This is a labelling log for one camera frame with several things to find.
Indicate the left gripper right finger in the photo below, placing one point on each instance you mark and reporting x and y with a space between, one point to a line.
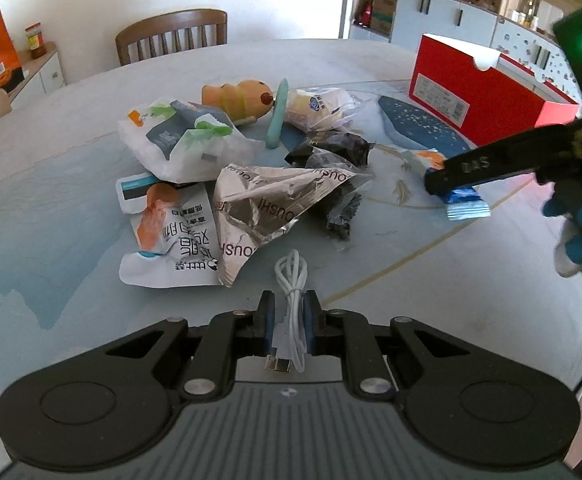
466 403

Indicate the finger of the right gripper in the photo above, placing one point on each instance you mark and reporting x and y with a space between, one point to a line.
520 154

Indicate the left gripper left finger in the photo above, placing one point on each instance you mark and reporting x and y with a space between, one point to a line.
111 404

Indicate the black clear snack packet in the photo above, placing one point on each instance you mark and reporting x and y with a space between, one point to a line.
336 210

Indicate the silver foil snack bag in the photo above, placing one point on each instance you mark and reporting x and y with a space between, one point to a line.
255 205

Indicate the red shoe box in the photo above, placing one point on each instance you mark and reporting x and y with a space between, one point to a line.
482 93

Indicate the blue white snack wrapper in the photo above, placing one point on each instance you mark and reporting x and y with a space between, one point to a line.
461 204

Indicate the white orange chicken snack packet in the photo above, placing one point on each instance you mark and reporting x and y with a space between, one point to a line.
177 240

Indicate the black wrapped snack packet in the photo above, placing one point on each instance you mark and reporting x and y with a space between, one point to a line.
350 146

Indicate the clear wrapped pastry packet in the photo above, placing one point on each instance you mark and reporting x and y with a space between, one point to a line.
320 109

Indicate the white teal card packet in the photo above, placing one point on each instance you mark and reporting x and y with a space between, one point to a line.
132 192

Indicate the teal silicone stick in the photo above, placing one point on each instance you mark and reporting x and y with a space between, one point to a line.
273 134

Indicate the white green tissue packet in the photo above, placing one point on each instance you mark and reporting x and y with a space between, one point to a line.
184 142

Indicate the orange capybara plush toy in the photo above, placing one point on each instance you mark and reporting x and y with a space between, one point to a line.
244 103

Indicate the white drawer cabinet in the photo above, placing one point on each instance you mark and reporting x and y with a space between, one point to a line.
42 76

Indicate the brown wooden chair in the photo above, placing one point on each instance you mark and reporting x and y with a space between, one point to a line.
170 33

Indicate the red lid jar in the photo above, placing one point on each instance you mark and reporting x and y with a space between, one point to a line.
35 41

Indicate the white wall cabinet unit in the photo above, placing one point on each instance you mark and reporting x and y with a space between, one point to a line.
521 29

